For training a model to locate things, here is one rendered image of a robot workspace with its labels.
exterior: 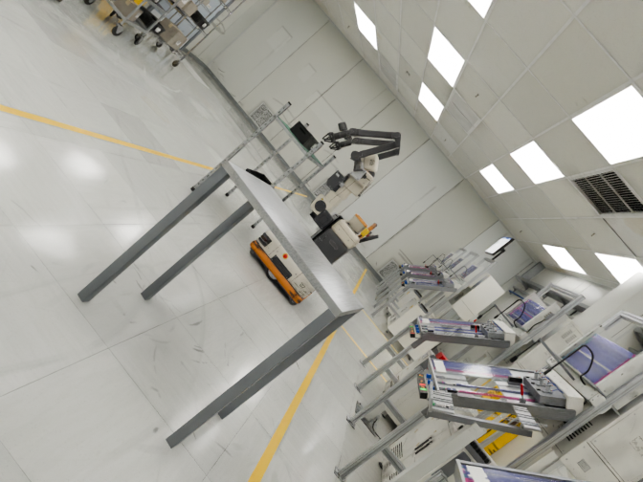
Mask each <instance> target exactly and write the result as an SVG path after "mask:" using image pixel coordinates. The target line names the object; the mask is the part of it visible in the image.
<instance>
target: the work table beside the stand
mask: <svg viewBox="0 0 643 482"><path fill-rule="evenodd" d="M230 178H232V179H233V181H234V182H235V184H236V185H237V186H238V188H239V189H240V190H241V192H242V193H243V194H244V196H245V197H246V198H247V200H248V201H247V202H246V203H245V204H243V205H242V206H241V207H240V208H239V209H237V210H236V211H235V212H234V213H233V214H232V215H231V216H229V217H228V218H227V219H226V220H225V221H224V222H222V223H221V224H220V225H219V226H218V227H217V228H216V229H214V230H213V231H212V232H211V233H210V234H208V235H207V236H206V237H205V238H204V239H203V240H202V241H200V242H199V243H198V244H197V245H196V246H195V247H193V248H192V249H191V250H190V251H189V252H188V253H186V254H185V255H184V256H183V257H182V258H181V259H179V260H178V261H177V262H176V263H175V264H174V265H173V266H171V267H170V268H169V269H168V270H167V271H166V272H164V273H163V274H162V275H161V276H160V277H159V278H157V279H156V280H155V281H154V282H153V283H152V284H150V285H149V286H148V287H147V288H146V289H145V290H144V291H142V292H141V295H142V297H143V298H144V300H149V299H151V298H153V297H154V296H155V295H156V294H157V293H158V292H160V291H161V290H162V289H163V288H164V287H165V286H166V285H167V284H168V283H169V282H170V281H171V280H173V279H174V278H175V277H176V276H177V275H178V274H180V273H181V272H182V271H183V270H184V269H186V268H187V267H188V266H189V265H190V264H191V263H192V262H194V261H195V260H196V259H197V258H198V257H199V256H201V255H202V254H203V253H204V252H205V251H207V250H208V249H209V248H210V247H211V246H212V245H214V244H215V243H216V242H217V241H218V240H219V239H221V238H222V237H223V236H224V235H225V234H226V233H228V232H229V231H230V230H231V229H232V228H233V227H235V226H236V225H237V224H238V223H239V222H240V221H242V220H243V219H244V218H245V217H246V216H247V215H249V214H250V213H251V212H252V211H253V210H254V209H255V211H256V212H257V213H258V215H259V216H260V217H261V219H262V220H263V221H264V223H265V224H266V225H267V227H268V228H269V229H270V231H271V232H272V233H273V235H274V236H275V237H276V239H277V240H278V242H279V243H280V244H281V246H282V247H283V248H284V249H285V250H286V251H287V253H288V254H289V255H290V257H291V258H292V259H293V261H294V262H295V263H296V265H297V266H298V267H299V269H300V270H301V272H302V273H303V274H304V276H305V277H306V278H307V280H308V281H309V282H310V284H311V285H312V286H313V288H314V289H315V290H316V292H317V293H318V294H319V296H320V297H321V299H322V300H323V301H324V303H325V304H326V305H327V307H328V309H327V310H326V311H324V312H323V313H322V314H321V315H319V316H318V317H317V318H315V319H314V320H313V321H312V322H311V323H309V324H308V325H307V326H306V327H304V328H303V329H302V330H301V331H299V332H298V333H297V334H296V335H294V336H293V337H292V338H291V339H289V340H288V341H287V342H285V343H284V344H283V345H282V346H280V347H279V349H278V350H276V351H275V352H274V353H273V354H271V355H270V356H269V357H268V358H266V359H265V360H264V361H262V362H261V363H260V364H259V365H257V366H256V367H255V368H254V369H252V370H251V371H250V372H249V373H247V374H246V375H245V376H244V377H243V378H241V379H240V380H239V381H238V382H236V383H235V384H234V385H232V386H231V387H230V388H229V389H227V390H226V391H225V392H224V393H222V394H221V395H220V396H219V397H217V398H216V399H215V400H214V401H212V402H211V403H210V404H209V405H207V406H206V407H205V408H203V409H202V410H201V411H200V412H198V413H197V414H196V415H195V416H193V417H192V418H191V419H190V420H188V421H187V422H186V423H185V424H183V425H182V426H181V427H179V428H178V429H177V430H176V431H175V432H173V433H172V434H171V435H170V436H168V437H167V438H166V441H167V443H168V444H169V446H170V448H171V449H172V448H174V447H176V446H177V445H179V444H180V443H181V442H182V441H184V440H185V439H186V438H187V437H189V436H190V435H191V434H192V433H193V432H194V431H195V430H196V429H198V428H199V427H200V426H202V425H204V424H205V423H206V422H207V421H208V420H209V419H210V418H212V417H213V416H214V415H215V414H217V413H218V415H219V416H220V418H221V419H222V420H223V419H224V418H226V417H227V416H229V415H230V414H231V413H233V412H234V411H235V410H236V409H238V408H239V407H240V406H241V405H243V404H244V403H245V402H247V401H248V400H249V399H250V398H252V397H253V396H254V395H255V394H256V393H257V392H258V391H260V390H261V389H262V388H263V387H265V386H266V385H267V384H268V383H270V382H271V381H272V380H274V379H275V378H276V377H277V376H279V375H280V374H281V373H282V372H284V371H285V370H286V369H288V368H289V367H290V366H291V365H293V364H294V363H295V362H297V361H298V360H299V359H300V358H302V357H303V356H304V355H305V354H307V353H308V352H309V351H310V350H312V349H313V348H314V347H316V346H317V345H318V344H319V343H321V342H322V341H323V340H325V339H326V338H327V337H328V336H330V335H331V334H332V333H333V332H335V331H336V330H337V329H338V328H340V327H341V326H342V325H344V324H345V323H346V322H347V321H349V320H350V319H351V318H353V317H354V316H355V315H356V314H358V313H359V312H360V311H361V310H363V309H364V308H365V307H364V306H363V304H362V303H361V302H360V301H359V299H358V298H357V297H356V296H355V295H354V294H353V292H352V291H351V290H350V289H349V287H348V286H347V285H346V283H345V282H344V280H343V279H342V278H341V277H340V275H339V274H338V273H337V271H336V270H335V269H334V267H333V266H332V265H331V264H330V262H329V261H328V260H327V258H326V257H325V256H324V255H323V253H322V252H321V250H320V249H319V248H318V246H317V245H316V244H315V243H314V241H313V240H312V239H311V237H310V236H309V235H308V233H307V232H306V231H305V230H304V228H303V227H302V226H301V224H300V223H299V221H298V220H297V219H296V218H295V216H294V215H293V214H292V212H291V211H290V210H289V209H288V207H286V206H285V204H284V203H283V202H282V200H281V199H280V198H279V197H278V195H277V194H276V192H275V191H274V190H273V188H272V187H271V186H270V185H268V184H266V183H265V182H263V181H261V180H260V179H258V178H257V177H255V176H254V175H252V174H250V173H249V172H247V171H245V170H244V169H242V168H240V167H238V166H237V165H235V164H233V163H231V162H229V161H226V162H225V163H224V164H223V165H222V166H220V167H219V168H218V169H217V170H216V171H215V172H214V173H213V174H211V175H210V177H209V178H208V179H207V180H206V181H205V182H203V183H202V184H201V185H200V186H199V187H198V188H196V189H195V190H194V191H193V192H192V193H191V194H190V195H189V196H188V197H186V198H185V199H184V200H183V201H182V202H181V203H180V204H179V205H177V206H176V207H175V208H174V209H173V210H172V211H170V212H169V213H168V214H167V215H166V216H165V217H164V218H163V219H161V220H160V221H159V222H158V223H157V224H156V225H155V226H154V227H152V228H151V229H150V230H149V231H148V232H147V233H146V234H144V235H143V236H142V237H141V238H140V239H139V240H138V241H137V242H135V243H134V244H133V245H132V246H131V247H130V248H129V249H128V250H126V251H125V252H124V253H123V254H122V255H121V256H120V257H118V258H117V259H116V260H115V261H114V262H113V263H112V264H111V265H109V266H108V267H107V268H106V269H105V270H104V271H103V272H101V273H100V274H99V275H98V276H97V277H96V278H95V279H93V280H92V281H91V282H90V283H89V284H88V285H87V286H86V287H84V288H83V289H82V290H81V291H80V292H79V293H78V297H79V298H80V300H81V301H82V302H88V301H90V300H91V299H92V298H94V297H95V296H96V295H97V294H98V293H99V292H100V291H102V290H103V289H104V288H105V287H106V286H107V285H108V284H110V283H111V282H112V281H113V280H114V279H115V278H116V277H118V276H119V275H120V274H121V273H122V272H123V271H124V270H126V269H127V268H128V267H129V266H130V265H131V264H132V263H134V262H135V261H136V260H137V259H138V258H139V257H140V256H141V255H143V254H144V253H145V252H146V251H147V250H148V249H150V248H151V247H152V246H153V245H154V244H155V243H156V242H158V241H159V240H160V239H161V238H162V237H163V236H164V235H165V234H167V233H168V232H169V231H170V230H171V229H172V228H174V227H175V226H176V225H177V224H178V223H179V222H180V221H182V220H183V219H184V218H185V217H186V216H187V215H188V214H189V213H191V212H192V211H193V210H194V209H195V208H196V207H198V206H199V205H200V204H201V203H202V202H203V201H204V200H206V199H207V198H208V197H209V196H210V195H211V194H212V193H213V192H215V191H216V190H217V189H218V188H219V187H220V186H222V185H223V184H224V183H225V182H226V181H227V180H228V179H230Z"/></svg>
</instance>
